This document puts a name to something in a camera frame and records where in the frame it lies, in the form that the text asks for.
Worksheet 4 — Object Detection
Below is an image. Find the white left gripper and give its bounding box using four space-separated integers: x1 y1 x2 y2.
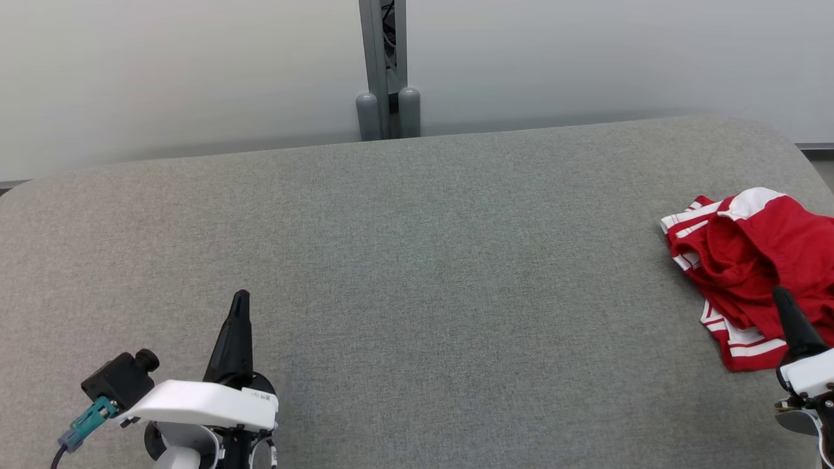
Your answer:
122 290 280 469

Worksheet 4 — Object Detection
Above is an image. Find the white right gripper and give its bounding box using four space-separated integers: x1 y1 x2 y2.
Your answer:
772 285 834 418

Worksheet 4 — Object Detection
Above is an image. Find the red shirt with white stripes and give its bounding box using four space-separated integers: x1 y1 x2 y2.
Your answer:
660 187 834 373

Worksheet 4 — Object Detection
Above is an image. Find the teal cable connector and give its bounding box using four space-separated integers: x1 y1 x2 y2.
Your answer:
57 396 121 453

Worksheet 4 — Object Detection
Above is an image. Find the grey partition post with feet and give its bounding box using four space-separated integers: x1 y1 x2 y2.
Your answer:
355 0 422 141

